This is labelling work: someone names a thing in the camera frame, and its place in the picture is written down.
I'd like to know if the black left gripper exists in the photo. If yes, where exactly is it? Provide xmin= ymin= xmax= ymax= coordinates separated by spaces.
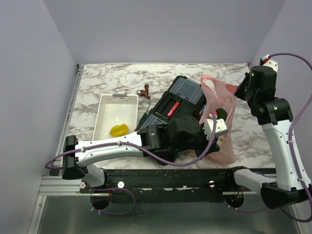
xmin=170 ymin=123 xmax=220 ymax=160

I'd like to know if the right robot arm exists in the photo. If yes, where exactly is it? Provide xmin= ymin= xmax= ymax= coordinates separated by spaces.
xmin=224 ymin=66 xmax=312 ymax=209

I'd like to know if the green fake fruit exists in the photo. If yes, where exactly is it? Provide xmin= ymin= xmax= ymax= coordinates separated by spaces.
xmin=215 ymin=108 xmax=228 ymax=120

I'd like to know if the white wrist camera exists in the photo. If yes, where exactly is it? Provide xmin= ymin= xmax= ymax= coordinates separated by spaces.
xmin=203 ymin=118 xmax=229 ymax=137
xmin=259 ymin=54 xmax=278 ymax=72

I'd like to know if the white perforated plastic basket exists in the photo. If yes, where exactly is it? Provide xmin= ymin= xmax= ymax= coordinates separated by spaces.
xmin=92 ymin=94 xmax=138 ymax=140

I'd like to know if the yellow fake fruit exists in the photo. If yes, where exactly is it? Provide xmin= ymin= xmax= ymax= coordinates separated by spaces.
xmin=110 ymin=124 xmax=129 ymax=137

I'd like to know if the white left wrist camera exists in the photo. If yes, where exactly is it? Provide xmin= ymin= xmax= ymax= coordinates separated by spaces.
xmin=203 ymin=118 xmax=229 ymax=137

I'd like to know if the black mounting base plate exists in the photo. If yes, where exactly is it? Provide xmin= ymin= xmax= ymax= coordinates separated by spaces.
xmin=76 ymin=169 xmax=250 ymax=207

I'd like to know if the black plastic toolbox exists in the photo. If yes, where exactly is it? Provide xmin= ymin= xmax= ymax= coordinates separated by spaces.
xmin=134 ymin=75 xmax=210 ymax=166

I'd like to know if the green handled screwdriver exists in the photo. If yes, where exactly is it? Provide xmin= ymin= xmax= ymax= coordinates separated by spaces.
xmin=139 ymin=103 xmax=151 ymax=124

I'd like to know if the aluminium frame rail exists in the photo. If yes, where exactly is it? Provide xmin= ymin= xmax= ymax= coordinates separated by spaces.
xmin=28 ymin=64 xmax=84 ymax=234

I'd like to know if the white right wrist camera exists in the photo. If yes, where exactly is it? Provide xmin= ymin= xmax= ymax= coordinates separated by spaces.
xmin=259 ymin=54 xmax=278 ymax=72

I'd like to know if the pink plastic bag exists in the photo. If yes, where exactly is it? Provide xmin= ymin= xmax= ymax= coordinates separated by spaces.
xmin=199 ymin=75 xmax=238 ymax=166

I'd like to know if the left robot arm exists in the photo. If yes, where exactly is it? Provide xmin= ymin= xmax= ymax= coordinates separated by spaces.
xmin=62 ymin=116 xmax=220 ymax=193

